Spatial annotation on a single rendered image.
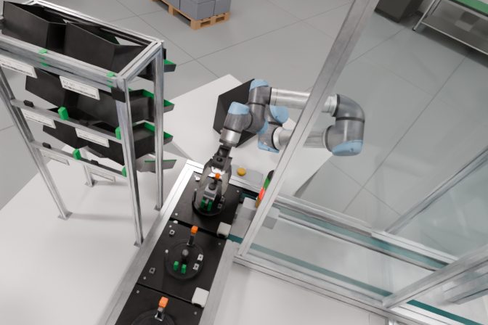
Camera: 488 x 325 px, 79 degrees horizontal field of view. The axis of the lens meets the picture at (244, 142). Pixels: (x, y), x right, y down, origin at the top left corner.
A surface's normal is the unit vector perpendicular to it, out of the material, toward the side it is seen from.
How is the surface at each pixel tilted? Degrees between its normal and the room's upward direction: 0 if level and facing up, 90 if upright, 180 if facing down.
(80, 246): 0
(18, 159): 0
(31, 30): 65
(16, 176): 0
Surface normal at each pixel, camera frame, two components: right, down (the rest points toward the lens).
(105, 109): -0.29, 0.27
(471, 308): 0.20, -0.66
